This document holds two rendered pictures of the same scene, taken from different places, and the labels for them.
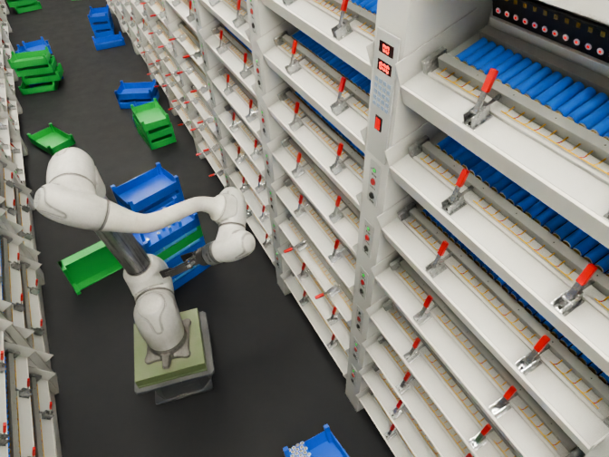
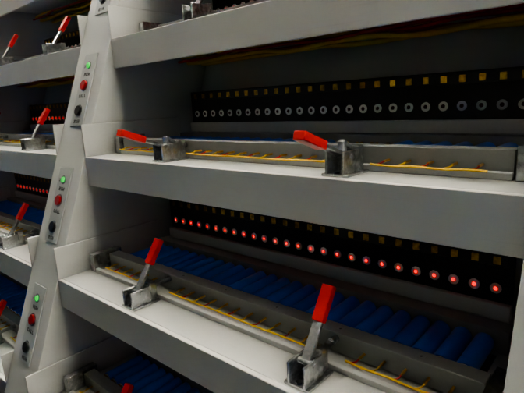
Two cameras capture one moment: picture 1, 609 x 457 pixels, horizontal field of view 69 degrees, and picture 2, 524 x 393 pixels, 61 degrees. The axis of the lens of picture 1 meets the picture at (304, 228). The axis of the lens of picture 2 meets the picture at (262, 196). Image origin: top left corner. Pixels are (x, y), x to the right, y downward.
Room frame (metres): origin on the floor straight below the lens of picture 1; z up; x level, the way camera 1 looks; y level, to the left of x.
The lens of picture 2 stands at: (0.69, 0.13, 0.46)
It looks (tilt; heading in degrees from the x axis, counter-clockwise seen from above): 4 degrees up; 337
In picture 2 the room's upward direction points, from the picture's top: 11 degrees clockwise
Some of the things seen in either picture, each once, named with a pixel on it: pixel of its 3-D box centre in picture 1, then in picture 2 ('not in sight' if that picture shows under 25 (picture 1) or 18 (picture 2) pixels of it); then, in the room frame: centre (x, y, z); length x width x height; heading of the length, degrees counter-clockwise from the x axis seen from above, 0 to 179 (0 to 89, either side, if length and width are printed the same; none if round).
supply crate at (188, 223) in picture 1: (162, 224); not in sight; (1.63, 0.71, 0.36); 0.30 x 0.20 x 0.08; 134
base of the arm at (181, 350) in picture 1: (167, 342); not in sight; (1.00, 0.58, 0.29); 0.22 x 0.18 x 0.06; 8
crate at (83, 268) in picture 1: (95, 265); not in sight; (1.61, 1.13, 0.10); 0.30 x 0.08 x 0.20; 128
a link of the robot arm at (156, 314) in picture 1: (158, 316); not in sight; (1.02, 0.59, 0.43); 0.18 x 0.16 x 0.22; 19
